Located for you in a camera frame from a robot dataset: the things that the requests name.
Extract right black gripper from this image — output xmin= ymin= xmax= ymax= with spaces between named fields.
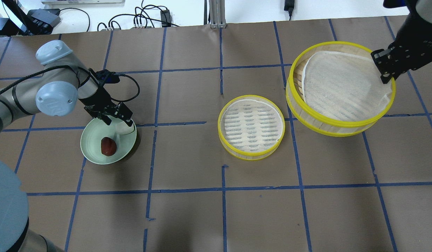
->
xmin=371 ymin=14 xmax=432 ymax=84

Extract white steamer cloth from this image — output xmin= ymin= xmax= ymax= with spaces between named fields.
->
xmin=221 ymin=99 xmax=284 ymax=153
xmin=302 ymin=51 xmax=392 ymax=122

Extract light green plate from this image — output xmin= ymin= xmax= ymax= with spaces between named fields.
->
xmin=80 ymin=118 xmax=137 ymax=165

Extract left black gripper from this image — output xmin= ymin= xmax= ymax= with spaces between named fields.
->
xmin=83 ymin=89 xmax=133 ymax=127

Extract black camera cable left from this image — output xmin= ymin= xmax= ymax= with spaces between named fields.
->
xmin=109 ymin=73 xmax=140 ymax=103

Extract lower white steamer cloth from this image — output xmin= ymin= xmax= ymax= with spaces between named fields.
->
xmin=221 ymin=99 xmax=284 ymax=153

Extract dark red bun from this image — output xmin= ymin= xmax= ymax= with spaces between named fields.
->
xmin=101 ymin=137 xmax=117 ymax=156

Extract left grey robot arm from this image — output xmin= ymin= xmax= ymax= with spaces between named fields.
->
xmin=0 ymin=40 xmax=137 ymax=252

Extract black electronics box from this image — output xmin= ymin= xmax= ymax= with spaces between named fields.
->
xmin=27 ymin=8 xmax=61 ymax=35

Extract black power adapter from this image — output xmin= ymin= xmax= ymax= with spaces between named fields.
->
xmin=160 ymin=9 xmax=172 ymax=27

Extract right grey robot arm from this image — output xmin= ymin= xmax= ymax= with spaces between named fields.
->
xmin=371 ymin=0 xmax=432 ymax=84

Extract black cables on desk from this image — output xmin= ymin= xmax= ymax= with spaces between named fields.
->
xmin=58 ymin=0 xmax=179 ymax=32

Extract white steamed bun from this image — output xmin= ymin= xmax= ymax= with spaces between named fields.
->
xmin=113 ymin=120 xmax=137 ymax=140

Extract aluminium frame post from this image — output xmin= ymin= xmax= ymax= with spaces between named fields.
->
xmin=209 ymin=0 xmax=227 ymax=29

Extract yellow steamer layer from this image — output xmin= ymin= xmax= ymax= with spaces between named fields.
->
xmin=285 ymin=41 xmax=396 ymax=137
xmin=218 ymin=94 xmax=286 ymax=161

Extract upper white steamer cloth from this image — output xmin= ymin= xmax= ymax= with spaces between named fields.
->
xmin=302 ymin=51 xmax=392 ymax=122

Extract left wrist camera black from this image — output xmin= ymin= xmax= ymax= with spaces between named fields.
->
xmin=88 ymin=68 xmax=120 ymax=88

